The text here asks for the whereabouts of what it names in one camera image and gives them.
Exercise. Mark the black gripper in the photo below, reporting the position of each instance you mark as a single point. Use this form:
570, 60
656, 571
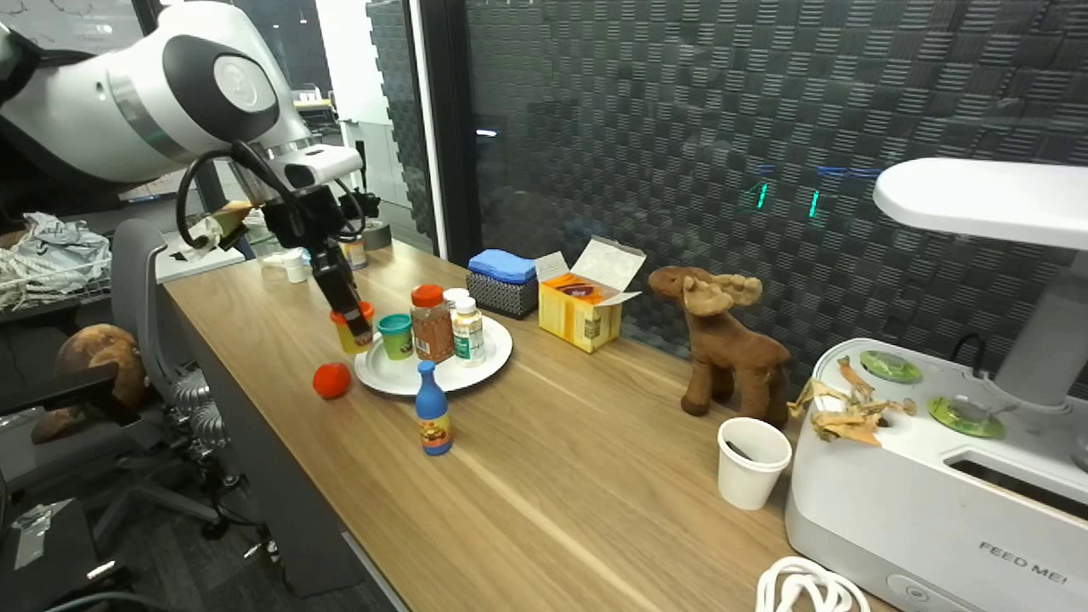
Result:
309, 221

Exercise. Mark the green dough can teal lid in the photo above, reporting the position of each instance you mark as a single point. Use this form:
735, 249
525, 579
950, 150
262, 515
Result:
394, 339

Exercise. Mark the brown spice bottle orange lid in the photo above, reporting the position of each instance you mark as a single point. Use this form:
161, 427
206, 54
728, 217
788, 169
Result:
434, 329

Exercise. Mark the white pill bottle blue label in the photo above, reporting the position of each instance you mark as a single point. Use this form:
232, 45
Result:
458, 296

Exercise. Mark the white bottle green label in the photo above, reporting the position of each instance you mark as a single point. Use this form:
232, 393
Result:
467, 333

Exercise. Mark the blue toy bottle colourful label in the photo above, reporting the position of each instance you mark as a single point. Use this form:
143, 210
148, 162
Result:
434, 416

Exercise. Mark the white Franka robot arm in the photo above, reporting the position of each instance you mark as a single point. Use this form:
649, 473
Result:
172, 98

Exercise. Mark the white paper plate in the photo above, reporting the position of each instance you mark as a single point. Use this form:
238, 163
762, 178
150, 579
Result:
488, 359

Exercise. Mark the small white cup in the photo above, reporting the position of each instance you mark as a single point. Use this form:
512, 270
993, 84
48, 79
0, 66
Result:
295, 266

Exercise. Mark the grey metal tin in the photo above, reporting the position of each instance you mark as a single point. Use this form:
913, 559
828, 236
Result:
376, 236

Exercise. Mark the red toy strawberry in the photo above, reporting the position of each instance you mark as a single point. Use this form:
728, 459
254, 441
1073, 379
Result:
331, 383

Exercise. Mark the white side table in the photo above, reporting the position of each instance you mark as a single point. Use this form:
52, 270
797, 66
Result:
190, 266

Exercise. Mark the grey woven basket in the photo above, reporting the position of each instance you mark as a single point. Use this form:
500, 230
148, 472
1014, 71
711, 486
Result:
497, 296

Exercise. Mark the blue folded cloth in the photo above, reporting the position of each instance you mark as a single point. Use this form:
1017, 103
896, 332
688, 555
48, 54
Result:
500, 266

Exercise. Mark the grey office chair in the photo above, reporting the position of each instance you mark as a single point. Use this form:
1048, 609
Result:
140, 329

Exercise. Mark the open yellow cardboard box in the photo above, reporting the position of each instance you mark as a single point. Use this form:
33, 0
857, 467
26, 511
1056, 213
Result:
578, 309

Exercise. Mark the brown plush toy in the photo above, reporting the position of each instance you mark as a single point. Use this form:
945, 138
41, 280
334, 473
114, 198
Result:
102, 359

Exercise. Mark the pile of patterned cloth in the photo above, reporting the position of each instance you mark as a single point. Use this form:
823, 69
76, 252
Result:
46, 263

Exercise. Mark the brown moose plush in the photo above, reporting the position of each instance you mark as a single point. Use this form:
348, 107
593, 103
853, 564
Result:
725, 346

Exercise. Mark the white paper cup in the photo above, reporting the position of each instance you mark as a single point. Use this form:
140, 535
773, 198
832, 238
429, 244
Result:
754, 464

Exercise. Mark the dried brown plant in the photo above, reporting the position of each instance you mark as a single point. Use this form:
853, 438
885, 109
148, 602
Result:
845, 414

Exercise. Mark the white indoor garden appliance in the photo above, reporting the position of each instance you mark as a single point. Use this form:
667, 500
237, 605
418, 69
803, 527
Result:
938, 511

